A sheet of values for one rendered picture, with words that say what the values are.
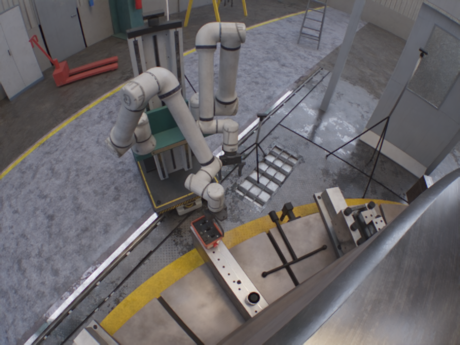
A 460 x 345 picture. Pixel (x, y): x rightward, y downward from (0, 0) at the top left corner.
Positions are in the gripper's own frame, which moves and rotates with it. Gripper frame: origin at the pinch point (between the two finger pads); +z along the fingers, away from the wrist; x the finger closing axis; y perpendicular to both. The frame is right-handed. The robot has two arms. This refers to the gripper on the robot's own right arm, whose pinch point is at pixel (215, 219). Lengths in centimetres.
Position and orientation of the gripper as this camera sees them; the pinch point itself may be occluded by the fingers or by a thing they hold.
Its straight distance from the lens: 148.6
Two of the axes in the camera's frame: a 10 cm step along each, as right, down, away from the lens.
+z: -0.6, 6.0, 8.0
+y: -5.6, -6.8, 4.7
